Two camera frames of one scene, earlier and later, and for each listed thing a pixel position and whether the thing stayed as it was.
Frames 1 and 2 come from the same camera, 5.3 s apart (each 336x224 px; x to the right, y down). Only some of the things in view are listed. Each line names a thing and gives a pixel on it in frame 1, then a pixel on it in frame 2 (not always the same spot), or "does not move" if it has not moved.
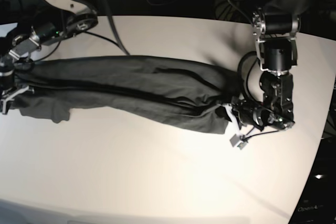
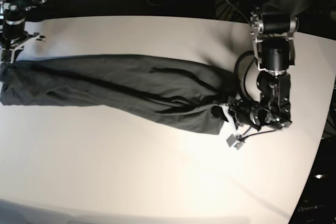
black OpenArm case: x=317 y=203 does not move
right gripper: x=5 y=102 -> x=11 y=47
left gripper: x=240 y=114 does not move
